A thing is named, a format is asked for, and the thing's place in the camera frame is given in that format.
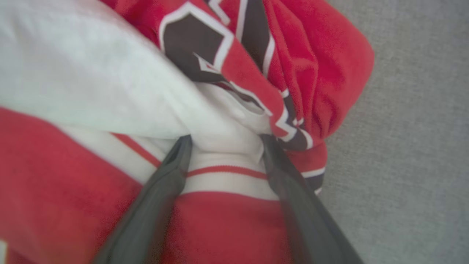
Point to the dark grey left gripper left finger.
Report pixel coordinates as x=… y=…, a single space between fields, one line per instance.
x=146 y=212

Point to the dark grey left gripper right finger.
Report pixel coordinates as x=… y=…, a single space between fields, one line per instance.
x=307 y=220

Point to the red and white basketball jersey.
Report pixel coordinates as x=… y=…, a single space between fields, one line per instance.
x=55 y=183

